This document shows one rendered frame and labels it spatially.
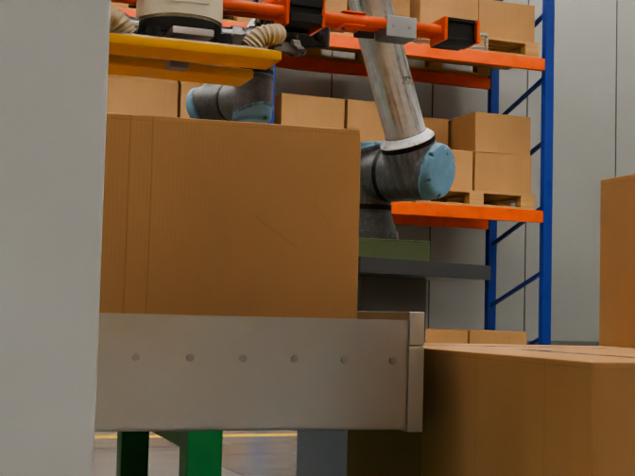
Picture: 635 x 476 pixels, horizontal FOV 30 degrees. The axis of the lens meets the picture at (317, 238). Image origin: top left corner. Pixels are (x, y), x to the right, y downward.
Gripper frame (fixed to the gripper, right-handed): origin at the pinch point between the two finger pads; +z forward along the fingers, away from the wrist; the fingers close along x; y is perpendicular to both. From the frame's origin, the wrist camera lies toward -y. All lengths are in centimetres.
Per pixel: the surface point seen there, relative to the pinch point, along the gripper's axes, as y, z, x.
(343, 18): -6.1, 4.8, -0.5
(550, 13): -478, -712, 222
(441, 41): -28.7, 4.1, -2.8
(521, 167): -455, -721, 79
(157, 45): 34.6, 16.2, -12.7
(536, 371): -16, 67, -69
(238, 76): 13.6, -3.0, -13.0
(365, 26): -12.5, 0.7, -0.7
